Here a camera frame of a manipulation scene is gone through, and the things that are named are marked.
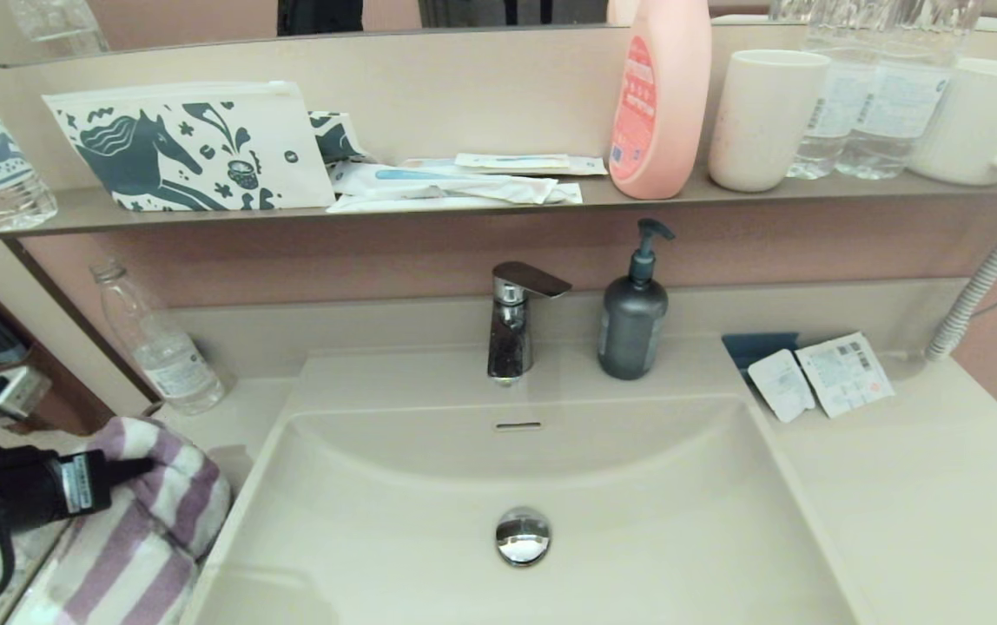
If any white handled mug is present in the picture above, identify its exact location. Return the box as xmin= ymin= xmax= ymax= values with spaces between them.
xmin=907 ymin=56 xmax=997 ymax=187

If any purple white striped towel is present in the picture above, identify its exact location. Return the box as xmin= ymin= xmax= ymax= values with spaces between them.
xmin=8 ymin=416 xmax=234 ymax=625

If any pink lotion bottle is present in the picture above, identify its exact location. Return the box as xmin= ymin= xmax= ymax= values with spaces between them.
xmin=607 ymin=0 xmax=713 ymax=201

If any white tumbler cup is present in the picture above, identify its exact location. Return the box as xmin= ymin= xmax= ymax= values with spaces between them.
xmin=707 ymin=49 xmax=832 ymax=194

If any slim clear water bottle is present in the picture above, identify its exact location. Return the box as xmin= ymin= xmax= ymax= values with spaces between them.
xmin=90 ymin=260 xmax=228 ymax=417

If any small white sachet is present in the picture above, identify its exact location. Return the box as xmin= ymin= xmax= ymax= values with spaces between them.
xmin=745 ymin=348 xmax=815 ymax=424

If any dark grey soap dispenser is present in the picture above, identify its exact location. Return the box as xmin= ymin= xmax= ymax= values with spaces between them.
xmin=596 ymin=218 xmax=676 ymax=382

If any white coiled cord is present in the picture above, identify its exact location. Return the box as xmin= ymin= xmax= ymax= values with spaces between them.
xmin=925 ymin=211 xmax=997 ymax=363

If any chrome faucet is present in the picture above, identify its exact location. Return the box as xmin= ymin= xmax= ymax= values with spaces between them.
xmin=487 ymin=261 xmax=573 ymax=388

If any small blue print pouch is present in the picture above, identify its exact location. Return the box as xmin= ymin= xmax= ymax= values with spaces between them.
xmin=309 ymin=110 xmax=370 ymax=166

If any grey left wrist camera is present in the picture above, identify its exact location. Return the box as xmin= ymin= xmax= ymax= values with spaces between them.
xmin=0 ymin=365 xmax=54 ymax=423

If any white toothbrush packet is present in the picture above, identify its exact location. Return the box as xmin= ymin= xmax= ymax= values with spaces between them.
xmin=328 ymin=162 xmax=560 ymax=207

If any flat pale amenity packet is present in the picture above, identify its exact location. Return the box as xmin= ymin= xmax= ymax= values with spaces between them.
xmin=401 ymin=154 xmax=608 ymax=178

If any long white amenity packet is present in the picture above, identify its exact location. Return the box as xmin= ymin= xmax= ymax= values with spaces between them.
xmin=327 ymin=183 xmax=583 ymax=215

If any clear plastic water bottle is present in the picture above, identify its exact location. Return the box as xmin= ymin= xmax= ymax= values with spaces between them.
xmin=834 ymin=0 xmax=980 ymax=181
xmin=785 ymin=0 xmax=881 ymax=181

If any beige ceramic sink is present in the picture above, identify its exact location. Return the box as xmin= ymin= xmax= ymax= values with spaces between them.
xmin=182 ymin=345 xmax=864 ymax=625

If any chrome drain stopper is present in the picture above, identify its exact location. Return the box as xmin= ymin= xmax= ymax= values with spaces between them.
xmin=494 ymin=507 xmax=552 ymax=567

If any beige wall shelf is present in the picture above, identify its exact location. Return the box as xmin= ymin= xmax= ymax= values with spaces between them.
xmin=0 ymin=168 xmax=997 ymax=245

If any brown wall pocket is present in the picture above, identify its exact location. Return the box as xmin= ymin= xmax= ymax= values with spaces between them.
xmin=0 ymin=293 xmax=116 ymax=438

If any white horse print pouch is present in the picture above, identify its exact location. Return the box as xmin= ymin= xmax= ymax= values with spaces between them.
xmin=42 ymin=81 xmax=336 ymax=214

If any large white barcode sachet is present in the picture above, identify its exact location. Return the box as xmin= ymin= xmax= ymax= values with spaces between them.
xmin=793 ymin=332 xmax=895 ymax=419

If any dark blue tray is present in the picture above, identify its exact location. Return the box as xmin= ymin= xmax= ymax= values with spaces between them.
xmin=720 ymin=332 xmax=800 ymax=383

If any wall mirror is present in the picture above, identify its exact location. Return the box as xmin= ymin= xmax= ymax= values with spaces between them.
xmin=0 ymin=0 xmax=997 ymax=72

